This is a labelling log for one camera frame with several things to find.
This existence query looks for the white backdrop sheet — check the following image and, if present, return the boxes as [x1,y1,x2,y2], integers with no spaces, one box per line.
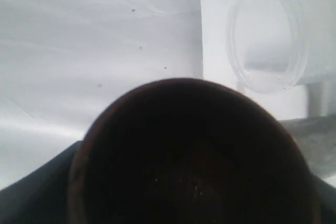
[1,0,203,188]

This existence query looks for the translucent plastic container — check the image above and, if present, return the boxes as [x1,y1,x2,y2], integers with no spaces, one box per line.
[225,0,336,120]

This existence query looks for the brown wooden cup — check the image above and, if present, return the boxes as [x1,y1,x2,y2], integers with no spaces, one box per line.
[67,78,321,223]

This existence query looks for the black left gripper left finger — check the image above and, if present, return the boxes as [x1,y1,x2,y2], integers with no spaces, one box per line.
[1,141,81,223]

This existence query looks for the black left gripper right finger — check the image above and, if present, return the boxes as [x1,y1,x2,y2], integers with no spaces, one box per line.
[312,175,336,224]

